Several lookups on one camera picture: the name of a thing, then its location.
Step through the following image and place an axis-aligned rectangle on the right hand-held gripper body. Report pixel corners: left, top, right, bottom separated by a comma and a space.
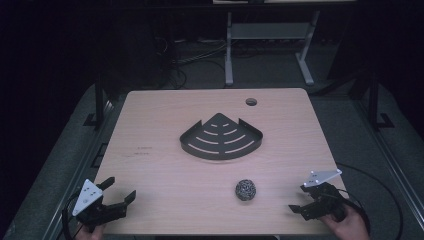
299, 168, 348, 223

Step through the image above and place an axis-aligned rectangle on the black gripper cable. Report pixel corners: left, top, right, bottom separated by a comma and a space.
336, 188, 373, 234
60, 191, 84, 240

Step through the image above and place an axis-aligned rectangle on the steel wool ball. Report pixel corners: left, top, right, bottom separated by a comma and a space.
235, 179, 257, 202

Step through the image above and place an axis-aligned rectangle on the person's left hand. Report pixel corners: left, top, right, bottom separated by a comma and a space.
74, 222, 107, 240

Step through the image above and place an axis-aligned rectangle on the aluminium frame rail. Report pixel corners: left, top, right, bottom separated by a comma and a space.
41, 99, 116, 240
352, 99, 424, 232

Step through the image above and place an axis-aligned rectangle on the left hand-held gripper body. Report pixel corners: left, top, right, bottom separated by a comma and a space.
71, 178, 117, 232

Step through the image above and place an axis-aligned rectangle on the person's right hand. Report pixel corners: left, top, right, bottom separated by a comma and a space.
320, 203, 372, 240

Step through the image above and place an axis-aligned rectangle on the black metal post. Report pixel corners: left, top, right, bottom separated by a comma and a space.
82, 73, 112, 130
365, 70, 396, 132

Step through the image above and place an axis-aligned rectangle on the black metal corner shelf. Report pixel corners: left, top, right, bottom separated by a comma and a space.
179, 112, 264, 161

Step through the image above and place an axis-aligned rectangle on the long black cable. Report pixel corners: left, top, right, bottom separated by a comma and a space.
334, 161, 405, 240

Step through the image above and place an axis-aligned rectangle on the grey metal desk frame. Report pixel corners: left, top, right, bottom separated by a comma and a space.
223, 10, 322, 87

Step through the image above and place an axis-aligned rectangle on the bundle of floor cables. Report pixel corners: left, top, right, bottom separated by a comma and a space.
152, 35, 231, 90

